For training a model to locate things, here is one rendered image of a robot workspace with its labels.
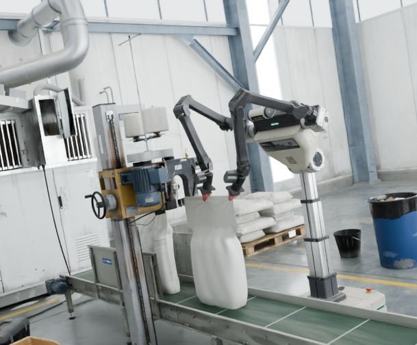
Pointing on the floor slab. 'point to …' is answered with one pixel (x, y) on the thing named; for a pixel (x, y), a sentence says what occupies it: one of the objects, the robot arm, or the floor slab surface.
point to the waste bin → (398, 229)
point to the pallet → (272, 240)
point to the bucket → (348, 242)
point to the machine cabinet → (33, 211)
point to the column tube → (120, 234)
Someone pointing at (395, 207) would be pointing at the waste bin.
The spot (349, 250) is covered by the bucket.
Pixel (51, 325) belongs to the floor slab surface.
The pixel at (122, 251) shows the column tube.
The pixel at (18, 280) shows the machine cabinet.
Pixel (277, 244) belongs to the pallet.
